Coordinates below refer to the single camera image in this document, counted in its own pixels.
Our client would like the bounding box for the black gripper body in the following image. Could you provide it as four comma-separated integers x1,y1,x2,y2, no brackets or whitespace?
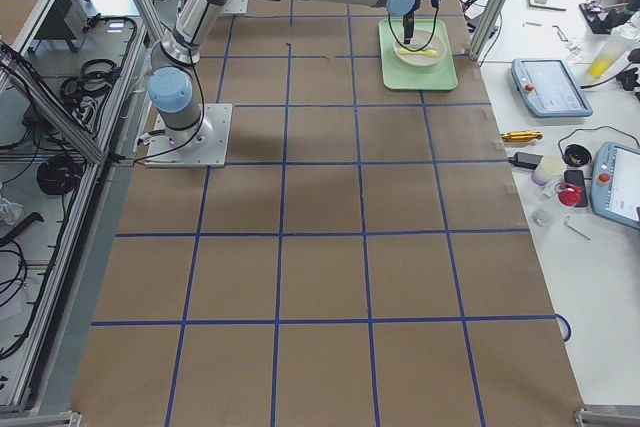
402,0,422,30

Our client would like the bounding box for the yellow plastic fork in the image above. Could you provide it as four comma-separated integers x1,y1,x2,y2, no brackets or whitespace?
397,48,440,58

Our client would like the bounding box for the white round plate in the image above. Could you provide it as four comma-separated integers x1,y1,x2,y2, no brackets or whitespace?
393,30,448,67

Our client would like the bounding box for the light green tray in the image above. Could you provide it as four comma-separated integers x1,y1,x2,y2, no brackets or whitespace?
378,19,458,91

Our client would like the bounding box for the blue teach pendant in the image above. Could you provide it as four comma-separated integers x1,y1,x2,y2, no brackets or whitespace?
590,142,639,230
511,58,593,118

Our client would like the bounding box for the black power brick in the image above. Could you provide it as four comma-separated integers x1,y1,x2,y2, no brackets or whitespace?
508,151,542,170

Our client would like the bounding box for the white paper cup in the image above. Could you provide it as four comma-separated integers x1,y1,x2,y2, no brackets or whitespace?
531,155,566,187

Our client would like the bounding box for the yellow liquid bottle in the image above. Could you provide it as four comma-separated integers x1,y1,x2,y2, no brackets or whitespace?
587,24,639,79

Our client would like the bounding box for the smartphone on desk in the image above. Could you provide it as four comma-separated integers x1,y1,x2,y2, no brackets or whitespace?
564,169,588,207

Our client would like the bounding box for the red round object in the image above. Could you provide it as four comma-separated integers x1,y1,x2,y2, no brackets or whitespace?
555,182,588,207

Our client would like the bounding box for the yellow handled tool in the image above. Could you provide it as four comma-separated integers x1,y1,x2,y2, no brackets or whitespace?
501,131,543,143

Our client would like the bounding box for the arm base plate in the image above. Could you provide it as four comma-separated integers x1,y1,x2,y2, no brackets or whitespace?
144,103,233,168

